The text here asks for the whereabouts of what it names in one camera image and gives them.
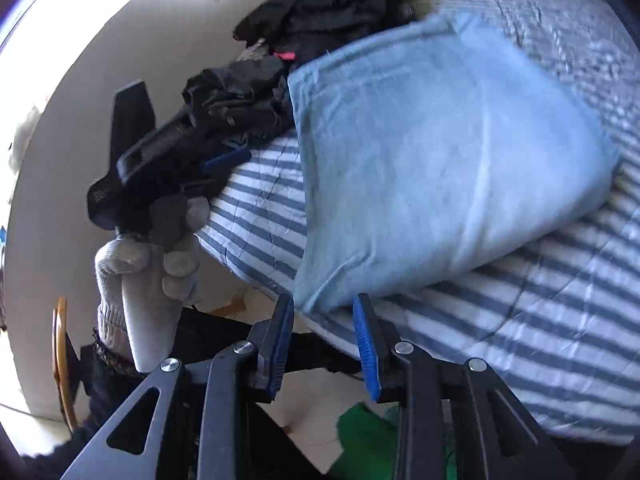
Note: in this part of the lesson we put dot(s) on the wooden chair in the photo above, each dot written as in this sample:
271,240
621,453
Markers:
60,360

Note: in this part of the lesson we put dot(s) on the pile of dark clothes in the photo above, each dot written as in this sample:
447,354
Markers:
320,5

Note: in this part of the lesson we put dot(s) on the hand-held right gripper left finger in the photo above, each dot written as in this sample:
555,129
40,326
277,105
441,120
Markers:
280,355

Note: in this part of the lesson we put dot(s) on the light blue denim pants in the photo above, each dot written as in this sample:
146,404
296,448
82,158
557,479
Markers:
440,160

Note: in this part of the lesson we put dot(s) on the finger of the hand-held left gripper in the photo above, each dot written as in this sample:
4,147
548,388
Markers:
225,161

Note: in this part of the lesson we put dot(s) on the blue white striped quilt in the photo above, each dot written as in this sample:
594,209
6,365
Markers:
525,310

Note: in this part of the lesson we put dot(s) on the person's left hand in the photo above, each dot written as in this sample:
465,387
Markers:
140,300

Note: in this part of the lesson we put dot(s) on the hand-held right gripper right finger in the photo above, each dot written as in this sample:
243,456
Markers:
367,360

